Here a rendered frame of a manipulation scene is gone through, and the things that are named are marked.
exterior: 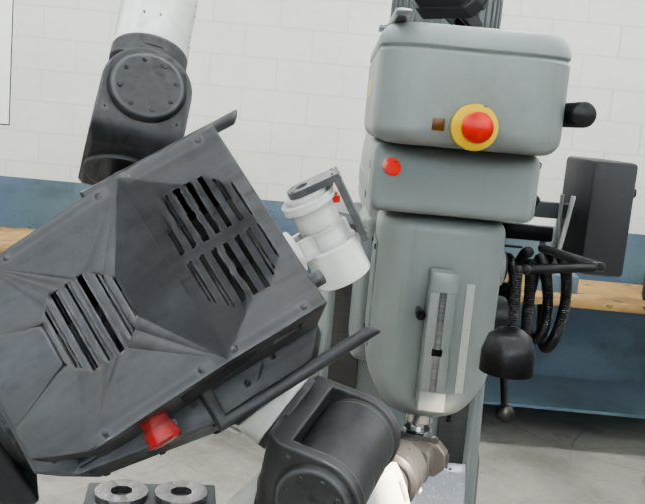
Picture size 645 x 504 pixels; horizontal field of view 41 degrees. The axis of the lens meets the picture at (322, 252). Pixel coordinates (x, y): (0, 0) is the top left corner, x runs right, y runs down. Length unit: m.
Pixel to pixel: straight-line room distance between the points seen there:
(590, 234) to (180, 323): 1.02
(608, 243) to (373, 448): 0.86
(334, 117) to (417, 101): 4.42
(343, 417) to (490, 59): 0.51
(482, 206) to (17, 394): 0.71
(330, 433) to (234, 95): 4.80
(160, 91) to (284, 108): 4.64
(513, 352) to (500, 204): 0.23
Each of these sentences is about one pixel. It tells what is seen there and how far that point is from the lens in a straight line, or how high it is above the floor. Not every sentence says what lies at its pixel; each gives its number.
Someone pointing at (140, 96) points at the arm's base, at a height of 1.76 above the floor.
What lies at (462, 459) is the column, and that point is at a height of 1.07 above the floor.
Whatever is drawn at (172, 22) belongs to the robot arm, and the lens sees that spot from 1.04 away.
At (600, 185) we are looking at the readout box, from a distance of 1.62.
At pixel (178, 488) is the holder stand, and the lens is 1.55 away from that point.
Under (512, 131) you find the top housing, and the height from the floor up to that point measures 1.76.
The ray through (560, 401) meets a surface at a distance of 5.33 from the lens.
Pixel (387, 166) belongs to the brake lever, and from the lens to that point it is 1.09.
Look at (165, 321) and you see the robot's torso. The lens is 0.75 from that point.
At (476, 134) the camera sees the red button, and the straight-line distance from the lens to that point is 1.09.
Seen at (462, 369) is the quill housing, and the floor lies 1.40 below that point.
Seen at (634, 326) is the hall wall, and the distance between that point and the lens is 6.02.
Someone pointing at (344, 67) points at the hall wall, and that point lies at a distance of 5.56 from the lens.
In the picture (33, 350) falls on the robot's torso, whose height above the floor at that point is 1.53.
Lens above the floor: 1.75
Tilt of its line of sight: 9 degrees down
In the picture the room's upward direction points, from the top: 5 degrees clockwise
